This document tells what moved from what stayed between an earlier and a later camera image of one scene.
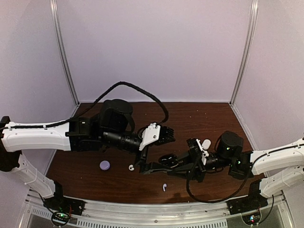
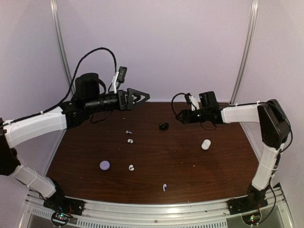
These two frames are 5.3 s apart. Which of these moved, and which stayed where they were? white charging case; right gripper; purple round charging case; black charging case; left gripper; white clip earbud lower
Moved: right gripper; left gripper; black charging case
Stayed: white clip earbud lower; white charging case; purple round charging case
